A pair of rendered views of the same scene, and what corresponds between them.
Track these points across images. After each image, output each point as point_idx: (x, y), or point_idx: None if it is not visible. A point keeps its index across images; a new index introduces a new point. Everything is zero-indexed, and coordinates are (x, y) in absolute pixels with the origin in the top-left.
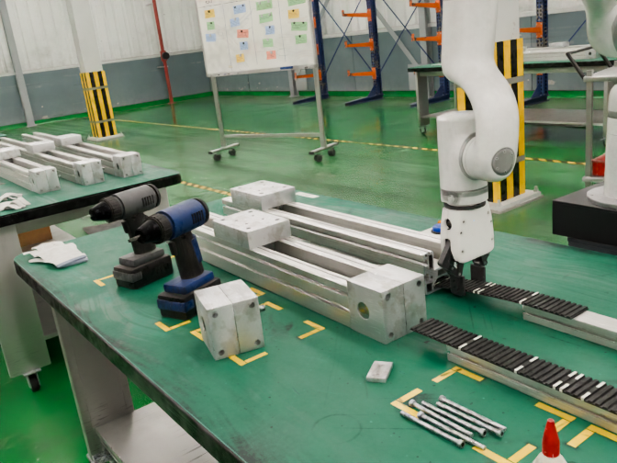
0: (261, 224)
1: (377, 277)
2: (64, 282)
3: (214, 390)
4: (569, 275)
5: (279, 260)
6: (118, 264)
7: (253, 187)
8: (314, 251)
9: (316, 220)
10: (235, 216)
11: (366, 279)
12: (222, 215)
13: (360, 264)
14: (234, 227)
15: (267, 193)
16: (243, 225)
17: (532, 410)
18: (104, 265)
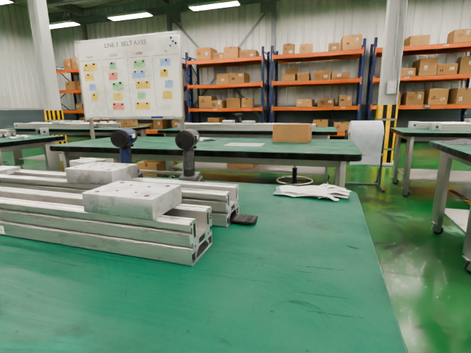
0: (87, 164)
1: (1, 168)
2: (247, 185)
3: None
4: None
5: None
6: (239, 197)
7: (145, 187)
8: (43, 177)
9: (45, 192)
10: (119, 167)
11: (8, 167)
12: (262, 265)
13: (9, 175)
14: (108, 162)
15: (113, 183)
16: (101, 163)
17: None
18: (248, 195)
